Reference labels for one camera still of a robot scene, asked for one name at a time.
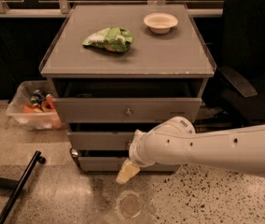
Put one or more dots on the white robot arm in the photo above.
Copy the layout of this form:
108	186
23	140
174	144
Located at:
175	142

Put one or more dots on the black metal stand leg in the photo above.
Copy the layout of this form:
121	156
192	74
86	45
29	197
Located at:
17	185

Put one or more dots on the white paper bowl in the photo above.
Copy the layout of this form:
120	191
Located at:
160	23

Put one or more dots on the clear plastic bin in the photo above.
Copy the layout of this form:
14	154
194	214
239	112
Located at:
32	121

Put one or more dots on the green chip bag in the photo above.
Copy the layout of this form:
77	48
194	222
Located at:
114	39

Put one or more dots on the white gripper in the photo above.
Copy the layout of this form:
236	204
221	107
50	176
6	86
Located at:
134	152

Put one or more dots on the soda cans in bin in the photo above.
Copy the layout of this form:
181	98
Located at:
39	96

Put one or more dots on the grey drawer cabinet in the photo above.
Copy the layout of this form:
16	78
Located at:
178	54

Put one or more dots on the grey drawer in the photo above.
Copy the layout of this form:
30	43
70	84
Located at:
102	160
125	100
105	136

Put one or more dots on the round floor drain cover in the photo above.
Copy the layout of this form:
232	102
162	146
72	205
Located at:
129	204

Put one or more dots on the black office chair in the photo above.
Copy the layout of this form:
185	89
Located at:
238	86

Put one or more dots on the orange item in bin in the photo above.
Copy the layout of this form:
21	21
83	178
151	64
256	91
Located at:
38	105

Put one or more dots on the grey top drawer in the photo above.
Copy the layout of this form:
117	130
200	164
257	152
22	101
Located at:
125	100

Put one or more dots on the grey bottom drawer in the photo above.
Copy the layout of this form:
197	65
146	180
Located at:
102	160

